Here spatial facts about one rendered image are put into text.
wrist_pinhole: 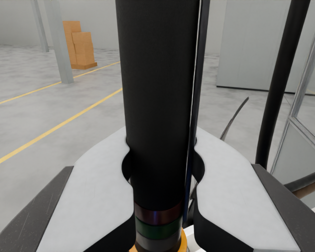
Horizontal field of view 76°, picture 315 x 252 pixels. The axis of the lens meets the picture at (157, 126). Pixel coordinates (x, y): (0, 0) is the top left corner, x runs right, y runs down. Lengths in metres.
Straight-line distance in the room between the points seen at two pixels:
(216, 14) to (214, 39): 1.18
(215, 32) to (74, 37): 7.22
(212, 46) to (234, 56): 6.76
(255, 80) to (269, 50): 0.71
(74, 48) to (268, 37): 6.20
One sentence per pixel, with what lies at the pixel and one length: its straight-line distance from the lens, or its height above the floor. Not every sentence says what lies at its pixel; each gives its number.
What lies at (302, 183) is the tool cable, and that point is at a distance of 0.28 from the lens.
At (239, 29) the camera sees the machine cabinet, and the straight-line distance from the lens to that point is 5.50.
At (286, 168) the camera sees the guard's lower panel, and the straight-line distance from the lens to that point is 1.64.
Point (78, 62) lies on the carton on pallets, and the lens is 8.38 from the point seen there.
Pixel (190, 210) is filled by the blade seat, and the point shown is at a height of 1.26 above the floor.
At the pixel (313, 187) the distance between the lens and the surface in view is 0.31.
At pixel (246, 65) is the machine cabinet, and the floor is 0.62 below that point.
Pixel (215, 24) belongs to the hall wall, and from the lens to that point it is 12.18.
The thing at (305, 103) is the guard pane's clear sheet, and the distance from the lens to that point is 1.52.
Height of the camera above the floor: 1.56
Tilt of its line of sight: 27 degrees down
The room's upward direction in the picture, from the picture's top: straight up
